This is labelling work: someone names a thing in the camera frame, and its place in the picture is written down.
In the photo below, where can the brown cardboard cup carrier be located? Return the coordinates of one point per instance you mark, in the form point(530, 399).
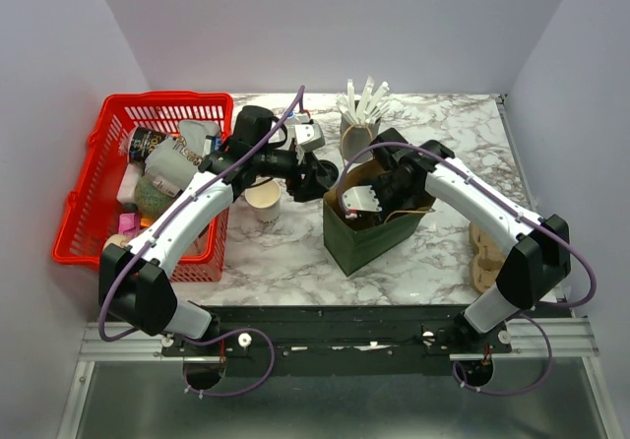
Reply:
point(487, 260)

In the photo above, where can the green paper bag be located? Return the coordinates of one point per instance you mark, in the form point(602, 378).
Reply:
point(353, 243)

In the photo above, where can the grey cloth pouch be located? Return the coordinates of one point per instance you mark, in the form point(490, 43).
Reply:
point(173, 163)

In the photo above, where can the clear water bottle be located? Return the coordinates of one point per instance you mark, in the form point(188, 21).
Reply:
point(293, 118)

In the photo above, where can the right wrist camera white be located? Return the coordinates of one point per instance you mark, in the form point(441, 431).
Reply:
point(360, 199)

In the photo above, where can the white wrapped straws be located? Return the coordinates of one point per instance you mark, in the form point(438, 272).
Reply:
point(364, 109)

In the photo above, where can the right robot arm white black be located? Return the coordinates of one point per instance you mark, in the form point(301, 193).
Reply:
point(536, 248)

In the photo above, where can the black snack can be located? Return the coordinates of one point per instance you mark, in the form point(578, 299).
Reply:
point(142, 142)

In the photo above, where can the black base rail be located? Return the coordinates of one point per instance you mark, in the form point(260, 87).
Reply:
point(340, 340)

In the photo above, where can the red plastic basket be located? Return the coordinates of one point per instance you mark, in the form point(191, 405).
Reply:
point(91, 211)

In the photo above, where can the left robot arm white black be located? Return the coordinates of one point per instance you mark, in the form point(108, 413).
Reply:
point(134, 280)

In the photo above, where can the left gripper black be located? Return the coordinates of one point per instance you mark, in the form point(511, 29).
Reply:
point(311, 187)

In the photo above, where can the white soap block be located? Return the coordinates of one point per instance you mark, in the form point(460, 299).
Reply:
point(126, 191)

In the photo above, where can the green scrub sponge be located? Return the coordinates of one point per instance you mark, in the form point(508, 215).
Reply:
point(149, 200)

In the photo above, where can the blue flat box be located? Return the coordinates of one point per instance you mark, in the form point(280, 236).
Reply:
point(212, 144)

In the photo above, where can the pink small box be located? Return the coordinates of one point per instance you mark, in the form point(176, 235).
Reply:
point(129, 224)

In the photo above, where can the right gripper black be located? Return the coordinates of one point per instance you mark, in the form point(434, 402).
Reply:
point(408, 206)

